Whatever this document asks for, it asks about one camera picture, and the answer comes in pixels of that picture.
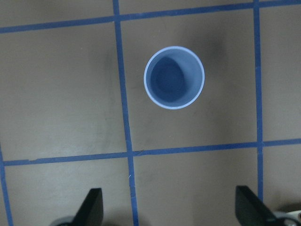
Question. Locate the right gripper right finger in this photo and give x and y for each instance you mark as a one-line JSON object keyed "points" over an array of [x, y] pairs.
{"points": [[250, 210]]}

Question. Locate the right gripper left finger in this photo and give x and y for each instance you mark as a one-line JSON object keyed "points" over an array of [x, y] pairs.
{"points": [[91, 210]]}

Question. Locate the blue cup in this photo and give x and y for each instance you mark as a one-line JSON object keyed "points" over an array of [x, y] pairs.
{"points": [[174, 77]]}

